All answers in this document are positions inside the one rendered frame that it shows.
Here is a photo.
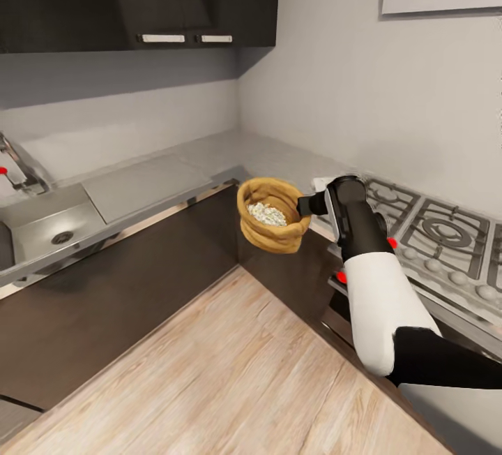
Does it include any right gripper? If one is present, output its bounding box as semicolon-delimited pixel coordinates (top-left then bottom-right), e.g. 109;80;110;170
297;192;326;217

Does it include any popcorn bag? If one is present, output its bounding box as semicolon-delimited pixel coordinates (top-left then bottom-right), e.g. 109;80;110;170
236;177;312;254

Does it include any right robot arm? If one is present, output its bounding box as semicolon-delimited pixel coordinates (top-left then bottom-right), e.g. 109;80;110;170
297;176;502;455

